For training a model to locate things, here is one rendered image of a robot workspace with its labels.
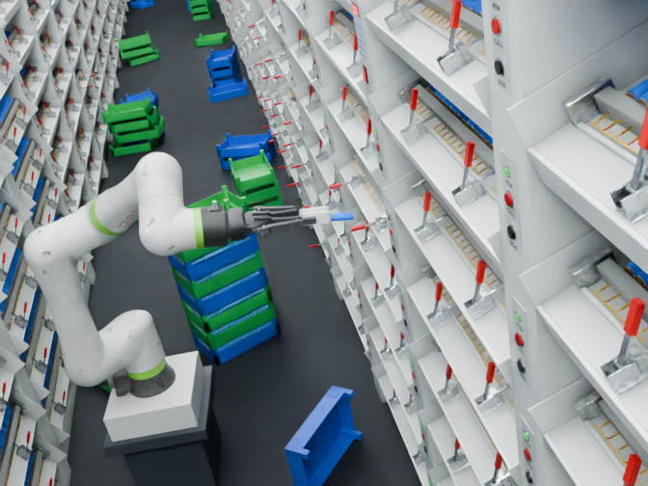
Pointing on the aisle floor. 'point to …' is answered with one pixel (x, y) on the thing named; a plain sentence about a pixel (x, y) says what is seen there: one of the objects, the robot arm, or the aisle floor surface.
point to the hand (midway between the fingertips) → (314, 215)
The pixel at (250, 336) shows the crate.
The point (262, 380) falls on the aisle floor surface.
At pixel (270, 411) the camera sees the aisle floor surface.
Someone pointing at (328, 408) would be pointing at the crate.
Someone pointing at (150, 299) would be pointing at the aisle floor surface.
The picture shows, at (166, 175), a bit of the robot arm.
